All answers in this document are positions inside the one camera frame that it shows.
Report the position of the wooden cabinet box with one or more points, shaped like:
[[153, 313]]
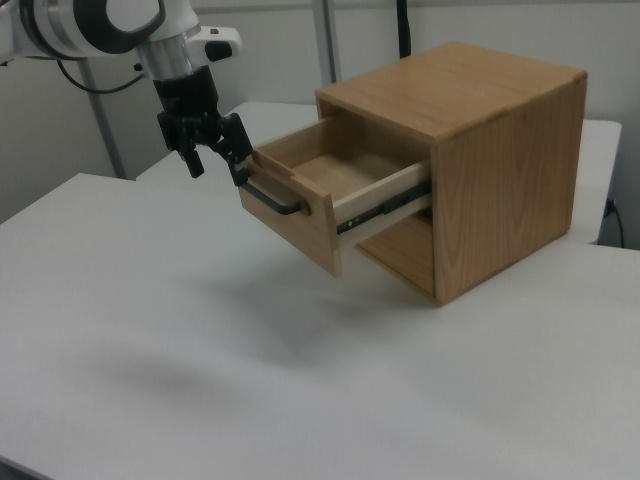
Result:
[[505, 200]]

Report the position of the black camera stand pole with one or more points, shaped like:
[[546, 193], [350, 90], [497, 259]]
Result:
[[403, 25]]

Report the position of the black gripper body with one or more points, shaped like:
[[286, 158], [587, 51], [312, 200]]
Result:
[[185, 97]]

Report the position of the grey metal frame post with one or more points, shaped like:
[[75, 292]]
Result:
[[102, 120], [326, 40]]

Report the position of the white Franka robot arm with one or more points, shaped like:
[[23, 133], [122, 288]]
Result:
[[75, 25]]

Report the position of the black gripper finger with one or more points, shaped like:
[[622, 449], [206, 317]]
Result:
[[236, 145], [189, 155]]

